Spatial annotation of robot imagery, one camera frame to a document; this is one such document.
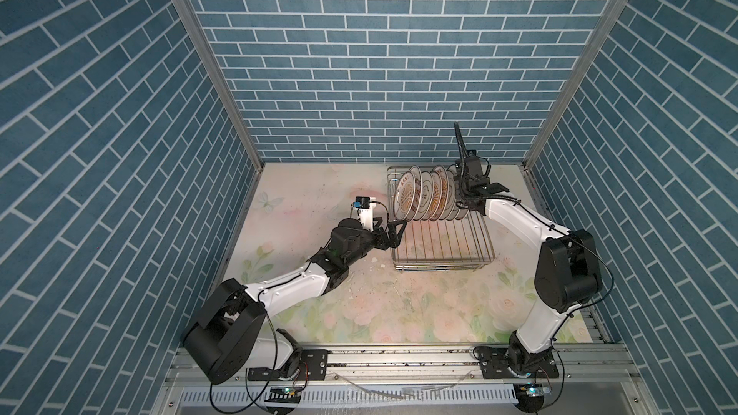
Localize white slotted cable duct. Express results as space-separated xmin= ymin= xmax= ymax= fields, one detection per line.
xmin=180 ymin=383 xmax=518 ymax=408

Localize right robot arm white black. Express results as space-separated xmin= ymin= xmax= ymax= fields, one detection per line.
xmin=455 ymin=146 xmax=603 ymax=377

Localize left aluminium corner post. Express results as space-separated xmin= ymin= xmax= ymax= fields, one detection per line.
xmin=146 ymin=0 xmax=265 ymax=171

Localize right green circuit board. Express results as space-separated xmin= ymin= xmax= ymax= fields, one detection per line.
xmin=515 ymin=383 xmax=551 ymax=401

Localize left green circuit board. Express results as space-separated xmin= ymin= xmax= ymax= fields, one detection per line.
xmin=264 ymin=386 xmax=303 ymax=407

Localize small plate orange sunburst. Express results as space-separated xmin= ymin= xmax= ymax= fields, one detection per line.
xmin=393 ymin=165 xmax=422 ymax=221

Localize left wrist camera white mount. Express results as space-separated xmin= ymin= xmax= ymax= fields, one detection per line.
xmin=354 ymin=196 xmax=376 ymax=232

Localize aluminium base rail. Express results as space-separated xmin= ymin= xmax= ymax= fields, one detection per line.
xmin=163 ymin=342 xmax=641 ymax=387

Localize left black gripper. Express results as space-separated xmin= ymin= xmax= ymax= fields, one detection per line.
xmin=343 ymin=215 xmax=407 ymax=269

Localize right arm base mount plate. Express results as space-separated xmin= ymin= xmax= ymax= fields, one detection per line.
xmin=472 ymin=346 xmax=560 ymax=380

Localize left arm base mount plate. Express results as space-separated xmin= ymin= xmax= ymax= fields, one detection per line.
xmin=247 ymin=349 xmax=328 ymax=382

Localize right aluminium corner post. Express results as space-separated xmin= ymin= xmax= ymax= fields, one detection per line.
xmin=523 ymin=0 xmax=658 ymax=169

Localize plate in rack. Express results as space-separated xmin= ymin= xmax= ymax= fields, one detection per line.
xmin=428 ymin=166 xmax=449 ymax=221
xmin=441 ymin=169 xmax=459 ymax=221
xmin=413 ymin=171 xmax=434 ymax=221

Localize metal wire dish rack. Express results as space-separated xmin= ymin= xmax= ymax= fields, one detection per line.
xmin=387 ymin=166 xmax=495 ymax=272

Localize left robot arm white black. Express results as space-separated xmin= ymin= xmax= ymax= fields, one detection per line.
xmin=182 ymin=217 xmax=407 ymax=385

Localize large plate red characters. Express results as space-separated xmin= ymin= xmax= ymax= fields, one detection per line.
xmin=451 ymin=172 xmax=468 ymax=220

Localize green circuit board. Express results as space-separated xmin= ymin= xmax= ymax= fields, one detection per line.
xmin=264 ymin=386 xmax=303 ymax=407
xmin=515 ymin=383 xmax=551 ymax=401

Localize aluminium corner post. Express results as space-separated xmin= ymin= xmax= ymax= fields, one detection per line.
xmin=146 ymin=0 xmax=265 ymax=171
xmin=523 ymin=0 xmax=658 ymax=169

